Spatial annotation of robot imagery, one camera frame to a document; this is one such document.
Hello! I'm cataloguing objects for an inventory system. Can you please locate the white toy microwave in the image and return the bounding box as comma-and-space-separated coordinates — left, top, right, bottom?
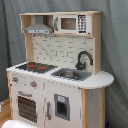
54, 14, 91, 34

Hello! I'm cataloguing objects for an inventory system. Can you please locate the red stove knob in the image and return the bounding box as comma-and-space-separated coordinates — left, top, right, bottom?
30, 81, 37, 88
12, 77, 18, 82

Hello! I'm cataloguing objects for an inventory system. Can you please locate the wooden toy kitchen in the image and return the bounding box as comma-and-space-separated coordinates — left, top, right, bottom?
7, 11, 114, 128

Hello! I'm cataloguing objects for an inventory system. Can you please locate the grey cupboard door handle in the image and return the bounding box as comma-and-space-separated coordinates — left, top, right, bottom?
47, 102, 51, 120

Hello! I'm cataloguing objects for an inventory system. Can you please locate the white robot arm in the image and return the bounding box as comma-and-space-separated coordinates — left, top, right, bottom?
1, 120, 37, 128

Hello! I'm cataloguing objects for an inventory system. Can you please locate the black toy faucet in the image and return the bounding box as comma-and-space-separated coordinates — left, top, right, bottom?
75, 51, 93, 70

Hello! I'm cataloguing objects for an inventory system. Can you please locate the grey ice dispenser panel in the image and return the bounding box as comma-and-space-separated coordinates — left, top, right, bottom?
54, 94, 70, 120

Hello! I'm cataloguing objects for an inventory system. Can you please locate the right red stove knob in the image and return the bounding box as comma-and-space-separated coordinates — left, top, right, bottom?
30, 81, 37, 88

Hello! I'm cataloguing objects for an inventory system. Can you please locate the black toy stovetop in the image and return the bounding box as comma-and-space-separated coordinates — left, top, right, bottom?
18, 62, 55, 73

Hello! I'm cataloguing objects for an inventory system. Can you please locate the grey range hood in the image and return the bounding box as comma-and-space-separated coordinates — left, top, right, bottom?
24, 15, 53, 35

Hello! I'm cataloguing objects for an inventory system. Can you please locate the grey toy sink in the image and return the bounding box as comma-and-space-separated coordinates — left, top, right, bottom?
52, 68, 92, 81

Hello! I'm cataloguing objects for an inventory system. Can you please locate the left red stove knob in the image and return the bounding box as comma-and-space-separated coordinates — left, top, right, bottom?
12, 77, 18, 82

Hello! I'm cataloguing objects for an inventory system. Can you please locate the toy oven door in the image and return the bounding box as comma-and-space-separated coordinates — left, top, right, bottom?
11, 88, 44, 128

